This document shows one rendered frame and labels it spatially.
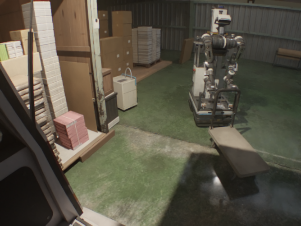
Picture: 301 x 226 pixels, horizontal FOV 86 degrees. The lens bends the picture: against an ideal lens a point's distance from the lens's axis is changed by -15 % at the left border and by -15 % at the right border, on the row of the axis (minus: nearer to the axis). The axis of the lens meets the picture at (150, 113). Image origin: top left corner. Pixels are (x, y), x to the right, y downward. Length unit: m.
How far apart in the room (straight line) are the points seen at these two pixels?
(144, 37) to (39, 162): 5.31
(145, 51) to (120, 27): 1.08
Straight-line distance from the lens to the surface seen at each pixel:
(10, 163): 0.76
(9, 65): 2.17
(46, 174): 0.83
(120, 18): 5.36
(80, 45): 2.50
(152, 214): 1.79
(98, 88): 2.38
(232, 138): 2.46
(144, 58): 5.91
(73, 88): 2.62
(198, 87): 3.20
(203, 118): 2.85
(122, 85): 3.10
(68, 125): 2.24
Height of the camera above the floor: 1.52
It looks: 28 degrees down
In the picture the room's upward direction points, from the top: straight up
